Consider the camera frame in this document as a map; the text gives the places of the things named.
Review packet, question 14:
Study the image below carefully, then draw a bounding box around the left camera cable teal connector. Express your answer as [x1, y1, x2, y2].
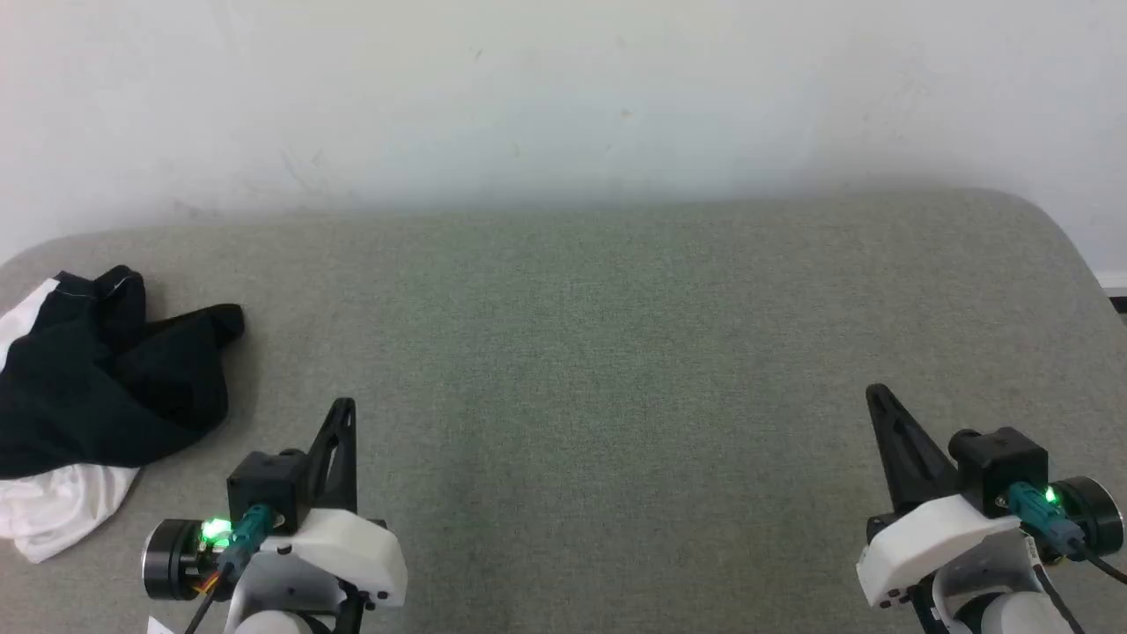
[183, 504, 276, 634]

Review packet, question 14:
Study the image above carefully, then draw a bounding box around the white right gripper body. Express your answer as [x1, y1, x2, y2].
[856, 491, 1023, 609]

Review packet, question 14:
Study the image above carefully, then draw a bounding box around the right camera cable teal connector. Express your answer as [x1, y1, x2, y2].
[1006, 481, 1127, 584]

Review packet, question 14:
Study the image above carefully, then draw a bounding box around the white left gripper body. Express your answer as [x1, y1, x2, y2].
[255, 507, 409, 610]

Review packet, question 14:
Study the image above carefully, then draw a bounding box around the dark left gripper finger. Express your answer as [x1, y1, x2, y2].
[303, 396, 358, 514]

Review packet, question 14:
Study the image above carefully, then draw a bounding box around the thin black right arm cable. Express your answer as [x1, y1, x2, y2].
[1037, 568, 1086, 634]

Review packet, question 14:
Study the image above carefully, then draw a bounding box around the grey-green fabric sofa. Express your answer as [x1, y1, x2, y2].
[0, 187, 1127, 634]

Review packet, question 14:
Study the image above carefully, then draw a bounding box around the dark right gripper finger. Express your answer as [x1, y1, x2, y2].
[865, 383, 962, 515]

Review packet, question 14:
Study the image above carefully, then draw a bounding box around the camera cable teal connector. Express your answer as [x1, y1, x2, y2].
[1006, 481, 1127, 584]
[183, 504, 276, 634]

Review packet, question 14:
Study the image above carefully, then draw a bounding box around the white and black shirt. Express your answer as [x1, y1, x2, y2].
[0, 264, 246, 564]

